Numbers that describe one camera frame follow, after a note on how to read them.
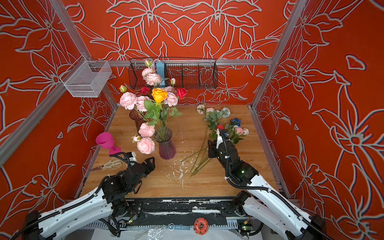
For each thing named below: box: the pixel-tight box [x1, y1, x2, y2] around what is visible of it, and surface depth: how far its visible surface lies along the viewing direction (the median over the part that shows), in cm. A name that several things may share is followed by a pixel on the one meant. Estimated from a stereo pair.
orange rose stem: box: [144, 87, 168, 139], surface depth 63 cm
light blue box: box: [156, 62, 166, 86], surface depth 91 cm
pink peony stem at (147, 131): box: [132, 78, 183, 155], surface depth 67 cm
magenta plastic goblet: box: [96, 132, 121, 155], surface depth 86 cm
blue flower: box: [230, 117, 242, 127], surface depth 106 cm
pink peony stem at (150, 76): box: [141, 60, 164, 91], surface depth 70 cm
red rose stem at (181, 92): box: [176, 87, 188, 100], surface depth 70 cm
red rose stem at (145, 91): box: [140, 86, 151, 96], surface depth 78 cm
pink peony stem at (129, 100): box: [119, 85, 150, 121], surface depth 65 cm
